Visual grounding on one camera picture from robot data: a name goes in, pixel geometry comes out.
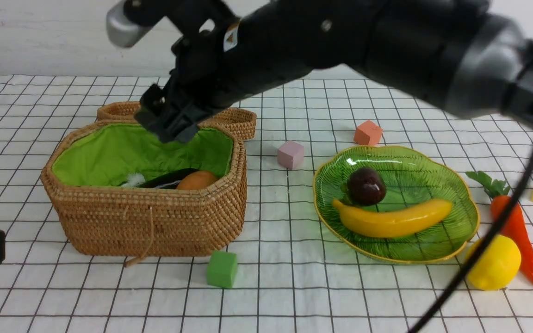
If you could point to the woven rattan basket green lining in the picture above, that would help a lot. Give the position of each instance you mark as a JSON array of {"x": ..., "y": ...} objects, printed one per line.
[{"x": 85, "y": 176}]

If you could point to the woven rattan basket lid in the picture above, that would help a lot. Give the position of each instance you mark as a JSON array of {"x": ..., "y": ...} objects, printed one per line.
[{"x": 238, "y": 121}]

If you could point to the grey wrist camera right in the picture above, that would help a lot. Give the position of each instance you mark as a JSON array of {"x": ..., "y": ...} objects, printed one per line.
[{"x": 130, "y": 20}]

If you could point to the yellow plastic banana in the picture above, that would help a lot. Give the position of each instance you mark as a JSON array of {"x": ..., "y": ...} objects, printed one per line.
[{"x": 393, "y": 224}]

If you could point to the orange foam cube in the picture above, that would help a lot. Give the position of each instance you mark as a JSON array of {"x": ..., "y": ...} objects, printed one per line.
[{"x": 368, "y": 134}]

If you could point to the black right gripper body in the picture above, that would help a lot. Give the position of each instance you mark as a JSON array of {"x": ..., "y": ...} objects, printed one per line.
[{"x": 223, "y": 58}]

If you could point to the yellow plastic lemon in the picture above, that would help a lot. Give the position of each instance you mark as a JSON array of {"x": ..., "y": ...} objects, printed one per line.
[{"x": 498, "y": 265}]

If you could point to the purple plastic eggplant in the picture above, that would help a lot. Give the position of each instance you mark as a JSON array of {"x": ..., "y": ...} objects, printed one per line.
[{"x": 169, "y": 180}]

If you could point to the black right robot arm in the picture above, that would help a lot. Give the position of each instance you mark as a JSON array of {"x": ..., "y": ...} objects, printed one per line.
[{"x": 451, "y": 54}]

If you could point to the green glass leaf plate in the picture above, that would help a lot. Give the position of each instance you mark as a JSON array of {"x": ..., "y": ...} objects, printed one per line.
[{"x": 411, "y": 178}]

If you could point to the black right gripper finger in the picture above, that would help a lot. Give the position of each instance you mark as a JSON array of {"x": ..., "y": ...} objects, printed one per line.
[
  {"x": 150, "y": 113},
  {"x": 181, "y": 126}
]

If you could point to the green foam cube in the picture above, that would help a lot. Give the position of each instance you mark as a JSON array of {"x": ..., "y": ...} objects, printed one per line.
[{"x": 222, "y": 269}]

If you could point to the orange-brown plastic potato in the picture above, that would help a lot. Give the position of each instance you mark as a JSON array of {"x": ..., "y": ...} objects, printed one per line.
[{"x": 197, "y": 181}]

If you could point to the dark purple mangosteen toy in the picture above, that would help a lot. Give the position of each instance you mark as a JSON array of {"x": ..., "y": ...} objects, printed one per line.
[{"x": 365, "y": 187}]

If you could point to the white checkered tablecloth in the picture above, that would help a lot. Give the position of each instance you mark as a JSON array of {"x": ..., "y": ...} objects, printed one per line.
[{"x": 293, "y": 276}]

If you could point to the orange plastic carrot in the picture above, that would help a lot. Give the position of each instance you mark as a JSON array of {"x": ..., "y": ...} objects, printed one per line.
[{"x": 499, "y": 193}]

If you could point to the pink foam cube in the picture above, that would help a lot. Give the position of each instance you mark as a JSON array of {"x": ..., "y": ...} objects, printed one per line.
[{"x": 290, "y": 155}]

